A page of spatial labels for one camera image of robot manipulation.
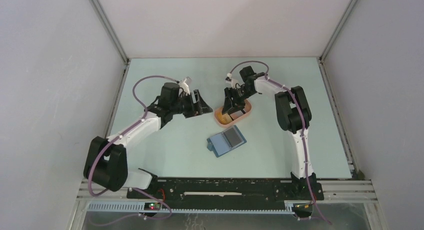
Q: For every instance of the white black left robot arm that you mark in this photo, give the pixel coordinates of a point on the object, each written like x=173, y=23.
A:
x=107, y=160

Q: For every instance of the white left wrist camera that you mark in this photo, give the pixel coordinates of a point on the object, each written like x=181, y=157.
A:
x=185, y=85

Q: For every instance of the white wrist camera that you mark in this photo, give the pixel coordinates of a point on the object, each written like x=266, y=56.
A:
x=185, y=85
x=231, y=82

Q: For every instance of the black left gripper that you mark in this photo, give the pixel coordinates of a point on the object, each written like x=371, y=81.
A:
x=200, y=108

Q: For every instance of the blue-white cable duct strip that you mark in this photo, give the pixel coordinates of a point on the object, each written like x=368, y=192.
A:
x=142, y=207

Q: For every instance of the aluminium frame rail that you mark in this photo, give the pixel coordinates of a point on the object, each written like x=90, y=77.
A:
x=326, y=191

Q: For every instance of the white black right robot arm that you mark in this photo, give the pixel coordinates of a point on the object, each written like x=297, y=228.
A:
x=292, y=112

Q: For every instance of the blue card holder wallet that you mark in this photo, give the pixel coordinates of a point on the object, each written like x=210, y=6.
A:
x=219, y=145

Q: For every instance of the pink oval tray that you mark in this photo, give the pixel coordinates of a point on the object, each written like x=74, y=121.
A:
x=247, y=108

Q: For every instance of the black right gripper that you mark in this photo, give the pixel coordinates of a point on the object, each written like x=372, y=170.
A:
x=229, y=93

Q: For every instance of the gold credit card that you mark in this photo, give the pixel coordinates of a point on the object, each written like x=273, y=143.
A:
x=224, y=118

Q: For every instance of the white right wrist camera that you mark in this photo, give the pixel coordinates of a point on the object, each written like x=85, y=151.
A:
x=231, y=82

